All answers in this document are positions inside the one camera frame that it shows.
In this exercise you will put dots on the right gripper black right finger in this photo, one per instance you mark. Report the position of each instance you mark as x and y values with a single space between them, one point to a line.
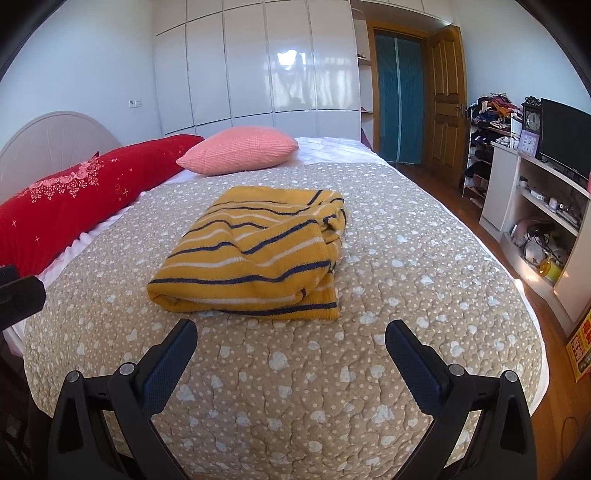
481 426

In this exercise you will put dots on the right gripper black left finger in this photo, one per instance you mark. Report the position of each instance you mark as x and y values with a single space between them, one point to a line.
102 425

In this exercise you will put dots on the yellow striped knit sweater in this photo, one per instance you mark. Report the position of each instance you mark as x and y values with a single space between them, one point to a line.
262 252

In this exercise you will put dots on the red floral long pillow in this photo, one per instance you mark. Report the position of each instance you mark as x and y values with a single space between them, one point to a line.
41 221

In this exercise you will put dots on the yellow red box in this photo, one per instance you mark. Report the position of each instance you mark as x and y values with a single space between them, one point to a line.
579 349

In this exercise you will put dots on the white bed headboard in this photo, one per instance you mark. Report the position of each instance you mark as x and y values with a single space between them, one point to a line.
49 144

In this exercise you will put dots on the beige heart-patterned quilt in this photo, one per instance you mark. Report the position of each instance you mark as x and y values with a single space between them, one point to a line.
287 399

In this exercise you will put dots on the white shelf unit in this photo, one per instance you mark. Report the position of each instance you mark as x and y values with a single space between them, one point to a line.
541 219

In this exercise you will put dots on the pink knit pillow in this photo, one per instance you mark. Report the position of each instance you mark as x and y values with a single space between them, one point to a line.
237 149

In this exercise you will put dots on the purple alarm clock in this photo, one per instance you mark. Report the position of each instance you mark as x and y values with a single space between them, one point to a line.
528 144

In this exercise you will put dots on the black television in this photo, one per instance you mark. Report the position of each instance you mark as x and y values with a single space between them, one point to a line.
565 137

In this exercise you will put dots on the brown wooden door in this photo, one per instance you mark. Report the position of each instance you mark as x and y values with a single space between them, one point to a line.
446 133

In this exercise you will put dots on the cluttered shoe rack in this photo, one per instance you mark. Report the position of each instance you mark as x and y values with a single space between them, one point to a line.
493 119

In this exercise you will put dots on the white fleece blanket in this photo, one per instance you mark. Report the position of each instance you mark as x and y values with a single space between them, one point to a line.
310 151

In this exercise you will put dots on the dark mantel clock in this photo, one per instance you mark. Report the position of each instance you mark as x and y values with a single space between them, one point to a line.
532 115

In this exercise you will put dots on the white glossy wardrobe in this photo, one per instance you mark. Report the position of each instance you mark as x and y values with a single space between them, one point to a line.
291 65

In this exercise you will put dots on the teal door curtain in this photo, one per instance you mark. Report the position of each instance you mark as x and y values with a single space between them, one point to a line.
401 99

